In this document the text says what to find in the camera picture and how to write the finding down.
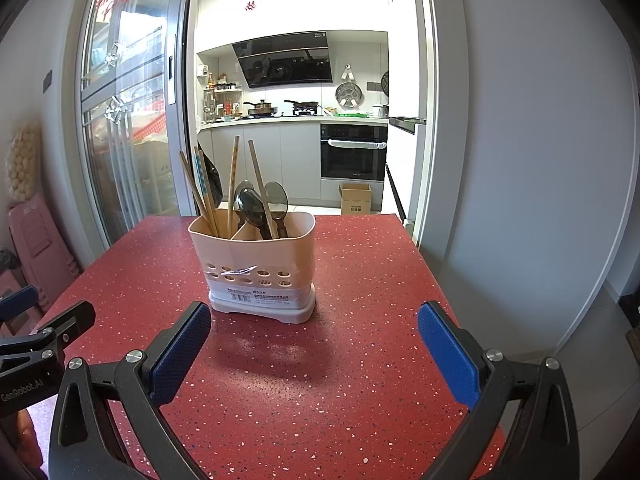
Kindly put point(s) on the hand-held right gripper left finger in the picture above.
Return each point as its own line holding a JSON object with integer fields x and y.
{"x": 180, "y": 355}

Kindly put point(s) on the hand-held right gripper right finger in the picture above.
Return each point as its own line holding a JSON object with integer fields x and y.
{"x": 447, "y": 355}

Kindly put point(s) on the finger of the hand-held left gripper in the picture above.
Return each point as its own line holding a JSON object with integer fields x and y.
{"x": 70, "y": 322}
{"x": 20, "y": 301}

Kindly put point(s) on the beige utensil holder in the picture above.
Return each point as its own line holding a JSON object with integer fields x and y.
{"x": 260, "y": 260}

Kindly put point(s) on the dark brown spoon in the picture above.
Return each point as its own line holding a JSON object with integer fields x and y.
{"x": 277, "y": 200}
{"x": 250, "y": 205}

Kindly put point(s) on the person's left hand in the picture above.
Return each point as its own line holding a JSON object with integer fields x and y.
{"x": 31, "y": 440}

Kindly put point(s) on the bag of pale balls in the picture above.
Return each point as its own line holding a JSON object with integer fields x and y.
{"x": 22, "y": 162}

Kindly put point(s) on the black trash bag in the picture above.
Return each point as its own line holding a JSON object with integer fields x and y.
{"x": 214, "y": 180}

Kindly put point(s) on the cardboard box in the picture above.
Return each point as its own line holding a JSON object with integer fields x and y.
{"x": 355, "y": 202}

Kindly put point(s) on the white refrigerator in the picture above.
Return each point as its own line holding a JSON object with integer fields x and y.
{"x": 410, "y": 160}

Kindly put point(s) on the black built-in oven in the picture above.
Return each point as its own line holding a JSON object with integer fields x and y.
{"x": 352, "y": 157}

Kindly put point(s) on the sliding glass door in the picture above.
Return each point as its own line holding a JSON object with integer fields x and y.
{"x": 135, "y": 110}

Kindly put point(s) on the grey kitchen cabinet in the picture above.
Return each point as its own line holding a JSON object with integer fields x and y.
{"x": 295, "y": 160}

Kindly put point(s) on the cooking pot with lid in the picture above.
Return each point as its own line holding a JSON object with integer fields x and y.
{"x": 260, "y": 108}

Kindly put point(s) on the black frying pan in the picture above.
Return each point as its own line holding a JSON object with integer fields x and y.
{"x": 302, "y": 105}

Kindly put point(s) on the round metal steamer rack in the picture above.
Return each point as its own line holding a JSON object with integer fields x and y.
{"x": 349, "y": 92}

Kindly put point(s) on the round dark strainer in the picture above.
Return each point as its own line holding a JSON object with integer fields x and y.
{"x": 385, "y": 81}

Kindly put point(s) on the black range hood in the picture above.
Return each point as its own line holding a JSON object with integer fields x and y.
{"x": 287, "y": 62}

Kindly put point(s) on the black wall switch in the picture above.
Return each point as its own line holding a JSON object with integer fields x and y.
{"x": 48, "y": 81}

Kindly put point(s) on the grey wall outlet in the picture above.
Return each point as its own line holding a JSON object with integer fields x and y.
{"x": 373, "y": 86}

